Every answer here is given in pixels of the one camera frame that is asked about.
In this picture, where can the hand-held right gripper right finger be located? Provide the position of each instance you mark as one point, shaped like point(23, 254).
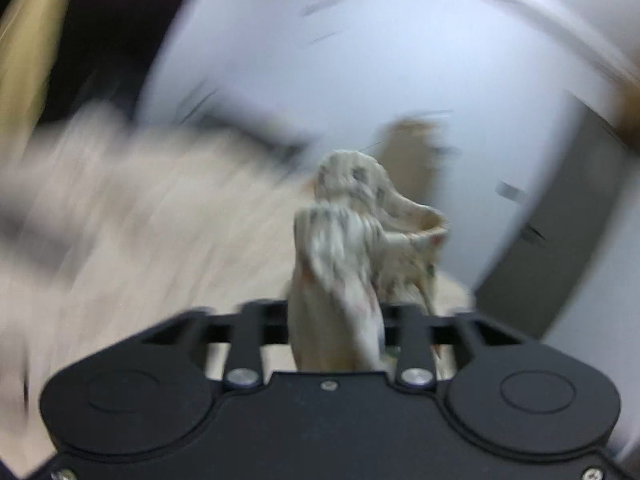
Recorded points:
point(407, 325)

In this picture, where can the beige refrigerator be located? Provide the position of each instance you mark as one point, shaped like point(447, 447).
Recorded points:
point(410, 160)

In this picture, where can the cream animal print pajama pants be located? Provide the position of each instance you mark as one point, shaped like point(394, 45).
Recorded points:
point(340, 240)

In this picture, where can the cream fluffy blanket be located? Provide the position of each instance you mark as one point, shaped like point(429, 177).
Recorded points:
point(125, 240)

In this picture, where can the dark curtain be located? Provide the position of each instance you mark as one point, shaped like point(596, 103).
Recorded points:
point(115, 35)

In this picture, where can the black wall switch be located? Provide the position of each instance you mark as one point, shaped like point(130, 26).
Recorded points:
point(510, 192)

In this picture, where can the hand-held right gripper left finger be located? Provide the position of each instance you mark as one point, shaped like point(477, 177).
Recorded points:
point(270, 320)

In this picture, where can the beige curtain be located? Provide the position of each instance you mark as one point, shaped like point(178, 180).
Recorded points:
point(30, 50)

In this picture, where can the grey door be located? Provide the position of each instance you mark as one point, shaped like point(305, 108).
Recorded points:
point(560, 240)

